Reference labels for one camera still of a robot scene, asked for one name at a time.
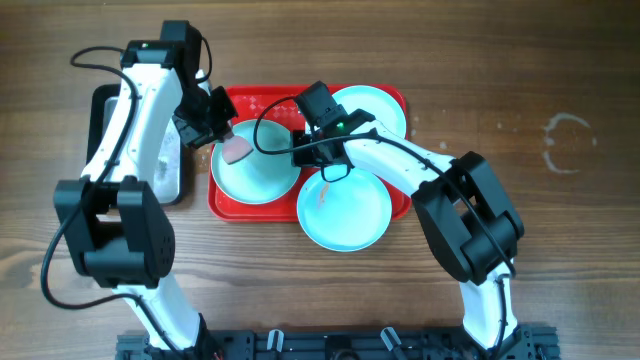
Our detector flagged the pink sponge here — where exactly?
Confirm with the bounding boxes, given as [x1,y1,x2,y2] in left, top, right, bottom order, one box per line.
[221,135,253,165]

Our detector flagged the light blue plate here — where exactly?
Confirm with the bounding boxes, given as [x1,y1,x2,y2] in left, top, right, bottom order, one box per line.
[210,119,301,205]
[296,166,392,252]
[333,85,407,138]

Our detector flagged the light blue plate bottom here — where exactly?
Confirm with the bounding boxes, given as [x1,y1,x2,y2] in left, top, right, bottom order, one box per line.
[296,166,392,252]

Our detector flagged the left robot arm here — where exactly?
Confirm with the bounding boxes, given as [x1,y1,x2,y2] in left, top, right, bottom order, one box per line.
[53,20,237,359]

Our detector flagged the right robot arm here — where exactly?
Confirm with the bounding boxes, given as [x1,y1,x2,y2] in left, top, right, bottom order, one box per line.
[293,81,524,358]

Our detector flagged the red plastic tray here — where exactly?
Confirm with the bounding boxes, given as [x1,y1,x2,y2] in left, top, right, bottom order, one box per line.
[207,84,411,223]

